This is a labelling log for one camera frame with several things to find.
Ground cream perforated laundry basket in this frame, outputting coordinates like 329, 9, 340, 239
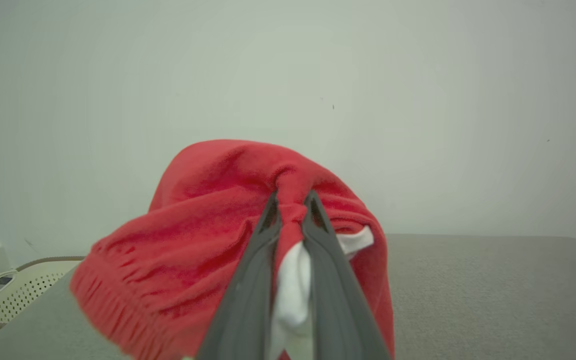
0, 256, 86, 331

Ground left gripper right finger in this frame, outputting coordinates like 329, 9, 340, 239
302, 189, 393, 360

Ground red shorts with white panels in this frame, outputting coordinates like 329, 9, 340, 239
69, 139, 396, 360

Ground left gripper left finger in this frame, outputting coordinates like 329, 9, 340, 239
195, 190, 283, 360

